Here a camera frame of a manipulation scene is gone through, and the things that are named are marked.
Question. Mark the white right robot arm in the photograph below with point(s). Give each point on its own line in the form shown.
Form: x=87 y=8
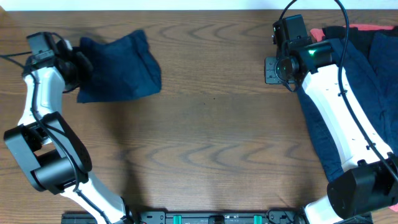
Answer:
x=365 y=186

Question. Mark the dark navy garment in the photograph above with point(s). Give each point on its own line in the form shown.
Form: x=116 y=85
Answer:
x=383 y=58

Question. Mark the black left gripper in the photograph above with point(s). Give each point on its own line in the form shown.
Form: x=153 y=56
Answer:
x=80 y=62

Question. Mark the pink red garment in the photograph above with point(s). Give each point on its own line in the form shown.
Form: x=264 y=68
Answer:
x=371 y=69

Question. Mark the dark blue shorts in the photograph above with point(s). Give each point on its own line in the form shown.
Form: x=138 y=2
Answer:
x=123 y=70

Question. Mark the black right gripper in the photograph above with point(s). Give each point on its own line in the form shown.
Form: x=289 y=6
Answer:
x=270 y=76

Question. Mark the black garment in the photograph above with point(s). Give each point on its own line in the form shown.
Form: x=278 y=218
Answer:
x=361 y=39

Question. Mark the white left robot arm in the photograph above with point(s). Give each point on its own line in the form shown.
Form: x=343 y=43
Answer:
x=47 y=150

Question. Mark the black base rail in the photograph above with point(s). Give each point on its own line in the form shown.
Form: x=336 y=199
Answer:
x=274 y=216

